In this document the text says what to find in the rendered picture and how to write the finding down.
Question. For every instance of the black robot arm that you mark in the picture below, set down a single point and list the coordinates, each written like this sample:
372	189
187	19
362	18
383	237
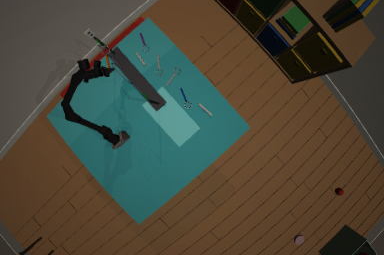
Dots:
69	113

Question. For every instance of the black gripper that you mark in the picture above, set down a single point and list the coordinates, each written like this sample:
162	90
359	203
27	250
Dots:
100	71

